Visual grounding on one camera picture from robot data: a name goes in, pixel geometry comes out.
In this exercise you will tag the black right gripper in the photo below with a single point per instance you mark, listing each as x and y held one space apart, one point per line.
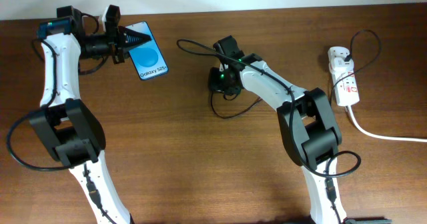
215 82

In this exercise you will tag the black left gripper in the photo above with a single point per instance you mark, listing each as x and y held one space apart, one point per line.
125 34

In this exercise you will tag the blue Galaxy smartphone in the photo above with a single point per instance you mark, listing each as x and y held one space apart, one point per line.
147 58

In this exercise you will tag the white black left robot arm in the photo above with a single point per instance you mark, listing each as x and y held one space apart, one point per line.
66 127

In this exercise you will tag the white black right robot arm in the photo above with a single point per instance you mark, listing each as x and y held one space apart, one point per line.
310 133

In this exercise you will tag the white charger plug adapter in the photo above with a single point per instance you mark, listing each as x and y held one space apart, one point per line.
339 65

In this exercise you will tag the white power strip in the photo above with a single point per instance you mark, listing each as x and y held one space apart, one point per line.
346 91

